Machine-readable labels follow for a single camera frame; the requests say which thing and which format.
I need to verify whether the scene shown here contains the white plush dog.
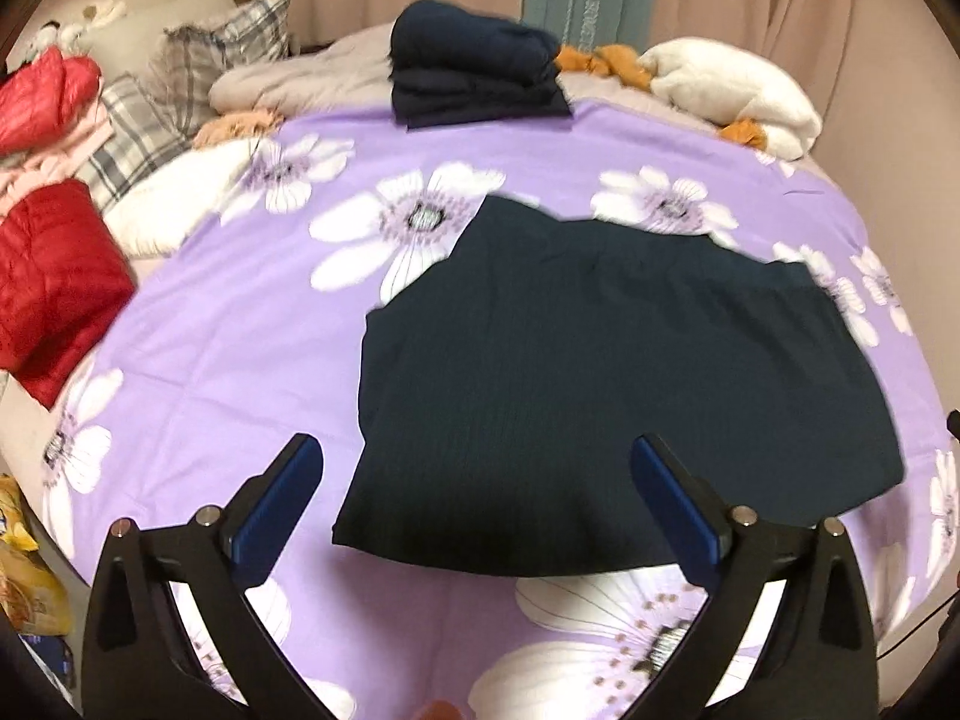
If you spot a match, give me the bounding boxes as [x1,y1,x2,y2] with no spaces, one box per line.
[41,15,87,50]

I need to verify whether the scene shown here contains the pink clothes pile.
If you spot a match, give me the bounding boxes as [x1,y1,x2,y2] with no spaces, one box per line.
[0,101,113,196]

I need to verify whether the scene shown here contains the large plaid pillow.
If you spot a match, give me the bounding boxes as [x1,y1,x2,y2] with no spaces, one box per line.
[146,0,297,137]

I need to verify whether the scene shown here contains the small plaid pillow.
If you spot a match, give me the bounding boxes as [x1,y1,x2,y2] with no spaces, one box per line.
[75,73,192,215]

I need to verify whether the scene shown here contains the white pillow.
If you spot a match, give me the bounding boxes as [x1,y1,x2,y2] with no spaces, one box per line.
[105,139,260,260]

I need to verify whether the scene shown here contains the purple floral bed cover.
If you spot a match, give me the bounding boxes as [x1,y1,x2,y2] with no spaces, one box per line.
[41,101,960,720]

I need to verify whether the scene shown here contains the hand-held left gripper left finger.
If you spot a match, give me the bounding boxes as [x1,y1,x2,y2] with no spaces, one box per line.
[81,433,325,720]

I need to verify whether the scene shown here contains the cream headboard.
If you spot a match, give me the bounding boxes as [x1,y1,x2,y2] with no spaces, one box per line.
[45,0,233,83]

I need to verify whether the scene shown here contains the light red down jacket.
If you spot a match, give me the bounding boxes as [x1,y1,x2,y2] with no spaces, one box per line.
[0,47,102,155]

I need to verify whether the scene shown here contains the yellow snack bag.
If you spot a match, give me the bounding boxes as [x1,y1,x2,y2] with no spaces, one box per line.
[0,476,76,635]

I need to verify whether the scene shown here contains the dark red down jacket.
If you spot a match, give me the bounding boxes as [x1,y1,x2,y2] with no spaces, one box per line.
[0,180,137,410]

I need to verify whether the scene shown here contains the white and orange plush toy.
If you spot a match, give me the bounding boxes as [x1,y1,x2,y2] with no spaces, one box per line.
[556,37,824,161]

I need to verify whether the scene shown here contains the beige quilt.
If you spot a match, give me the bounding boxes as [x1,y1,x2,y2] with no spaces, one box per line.
[208,21,826,166]

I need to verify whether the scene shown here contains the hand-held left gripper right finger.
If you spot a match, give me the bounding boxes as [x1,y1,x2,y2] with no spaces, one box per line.
[631,433,880,720]

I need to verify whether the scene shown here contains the black cable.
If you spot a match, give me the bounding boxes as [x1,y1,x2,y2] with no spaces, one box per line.
[881,570,960,653]

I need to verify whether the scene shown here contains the peach cloth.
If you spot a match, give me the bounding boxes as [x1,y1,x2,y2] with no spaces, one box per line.
[196,111,286,147]

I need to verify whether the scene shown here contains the stack of folded navy clothes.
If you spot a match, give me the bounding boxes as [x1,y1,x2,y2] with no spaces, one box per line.
[390,0,575,130]

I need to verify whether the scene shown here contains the navy zip jacket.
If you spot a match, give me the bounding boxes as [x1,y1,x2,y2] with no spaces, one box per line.
[331,193,905,580]

